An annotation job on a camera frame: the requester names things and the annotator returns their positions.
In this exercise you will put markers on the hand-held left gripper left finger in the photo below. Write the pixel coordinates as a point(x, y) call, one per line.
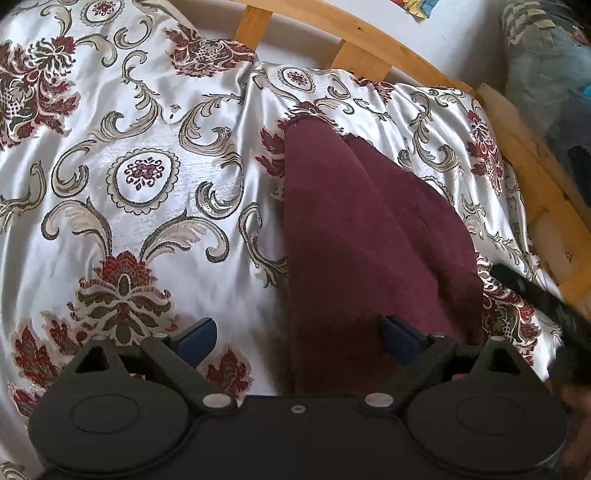
point(198, 342)

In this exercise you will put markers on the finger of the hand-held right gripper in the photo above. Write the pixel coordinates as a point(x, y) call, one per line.
point(526, 290)

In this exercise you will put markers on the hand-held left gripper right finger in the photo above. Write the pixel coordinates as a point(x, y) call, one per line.
point(399, 341)

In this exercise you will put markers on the maroon cloth garment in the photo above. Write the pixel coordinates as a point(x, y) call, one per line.
point(360, 230)

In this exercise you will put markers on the floral satin bedspread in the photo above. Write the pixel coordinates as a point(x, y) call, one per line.
point(138, 115)

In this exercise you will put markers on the striped grey cloth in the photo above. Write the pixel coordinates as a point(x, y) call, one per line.
point(531, 18)

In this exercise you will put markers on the colourful wall poster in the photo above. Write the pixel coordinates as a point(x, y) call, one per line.
point(415, 7)

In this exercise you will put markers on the wooden bed frame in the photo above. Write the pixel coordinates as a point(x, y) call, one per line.
point(369, 27)

